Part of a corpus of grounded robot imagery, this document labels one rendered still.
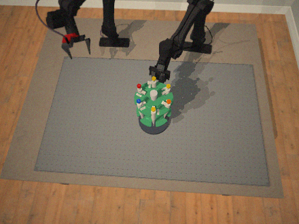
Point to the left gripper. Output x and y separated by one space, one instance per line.
160 76

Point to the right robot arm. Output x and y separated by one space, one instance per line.
60 18

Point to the white pipette with blue button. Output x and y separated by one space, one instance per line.
139 104

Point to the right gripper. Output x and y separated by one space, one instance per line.
75 35

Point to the white pipette with yellow button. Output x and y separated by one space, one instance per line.
153 114
167 90

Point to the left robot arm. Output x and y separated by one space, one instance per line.
194 15

